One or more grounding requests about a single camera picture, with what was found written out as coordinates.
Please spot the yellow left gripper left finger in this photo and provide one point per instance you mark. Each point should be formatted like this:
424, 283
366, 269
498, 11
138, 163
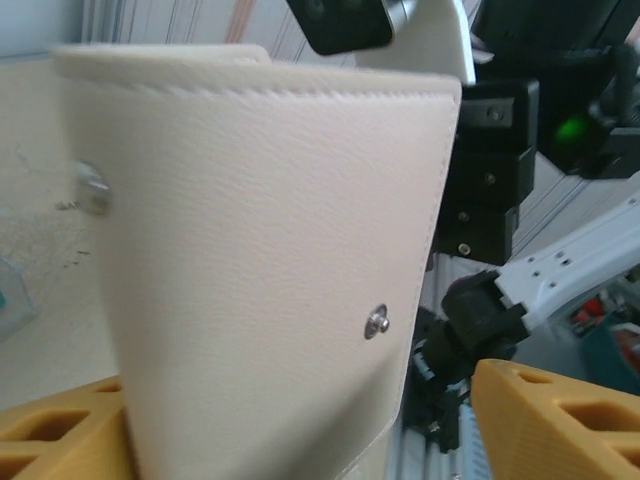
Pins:
60, 440

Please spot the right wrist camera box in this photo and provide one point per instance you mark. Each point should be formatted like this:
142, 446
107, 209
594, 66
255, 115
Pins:
345, 25

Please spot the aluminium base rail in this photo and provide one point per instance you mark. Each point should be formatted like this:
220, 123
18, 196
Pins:
425, 460

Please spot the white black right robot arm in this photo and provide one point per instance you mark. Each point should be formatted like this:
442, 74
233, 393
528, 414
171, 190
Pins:
560, 270

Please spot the clear acrylic card box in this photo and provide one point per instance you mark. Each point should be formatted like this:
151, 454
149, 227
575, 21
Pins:
12, 300

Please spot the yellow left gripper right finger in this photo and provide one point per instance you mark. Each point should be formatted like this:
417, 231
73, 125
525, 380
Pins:
550, 435

